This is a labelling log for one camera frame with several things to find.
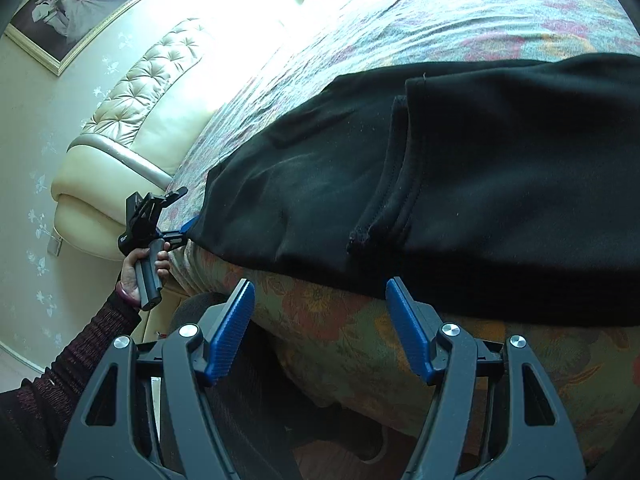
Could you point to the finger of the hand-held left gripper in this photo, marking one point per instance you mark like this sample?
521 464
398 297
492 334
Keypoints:
175 237

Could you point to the wall outlet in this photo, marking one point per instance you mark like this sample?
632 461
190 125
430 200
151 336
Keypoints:
55 246

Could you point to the person's left hand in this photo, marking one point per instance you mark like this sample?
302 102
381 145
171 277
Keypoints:
130 275

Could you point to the cream tufted bed headboard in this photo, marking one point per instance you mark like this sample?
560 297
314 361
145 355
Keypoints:
150 80

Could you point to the framed wall picture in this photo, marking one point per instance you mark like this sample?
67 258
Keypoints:
75 10

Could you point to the dark shoe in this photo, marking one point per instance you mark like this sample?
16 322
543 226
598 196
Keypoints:
360 440

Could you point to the black pants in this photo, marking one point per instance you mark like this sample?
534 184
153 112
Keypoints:
500 185

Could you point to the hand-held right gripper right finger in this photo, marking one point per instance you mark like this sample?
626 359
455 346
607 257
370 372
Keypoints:
410 332

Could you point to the bed with floral bedspread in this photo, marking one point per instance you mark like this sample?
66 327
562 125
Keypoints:
400 25

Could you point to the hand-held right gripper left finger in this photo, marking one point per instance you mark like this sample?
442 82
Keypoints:
227 335

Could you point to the person's left forearm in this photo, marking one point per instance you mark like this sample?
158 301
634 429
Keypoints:
85 340

